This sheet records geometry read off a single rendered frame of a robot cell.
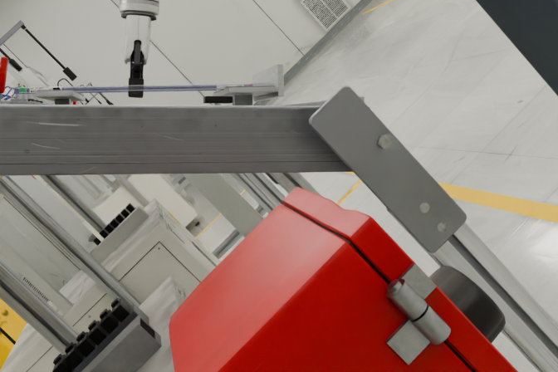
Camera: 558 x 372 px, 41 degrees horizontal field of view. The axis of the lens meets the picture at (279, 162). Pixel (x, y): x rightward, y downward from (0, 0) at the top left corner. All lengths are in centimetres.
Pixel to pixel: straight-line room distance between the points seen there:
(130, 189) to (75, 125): 499
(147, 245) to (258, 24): 694
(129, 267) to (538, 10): 132
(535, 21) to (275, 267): 113
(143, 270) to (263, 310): 190
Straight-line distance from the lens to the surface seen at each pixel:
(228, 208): 165
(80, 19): 887
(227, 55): 887
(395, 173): 68
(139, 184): 570
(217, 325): 31
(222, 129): 69
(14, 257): 220
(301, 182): 142
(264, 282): 30
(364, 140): 67
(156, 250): 217
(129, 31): 162
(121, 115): 68
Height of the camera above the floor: 86
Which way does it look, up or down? 9 degrees down
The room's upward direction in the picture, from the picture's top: 44 degrees counter-clockwise
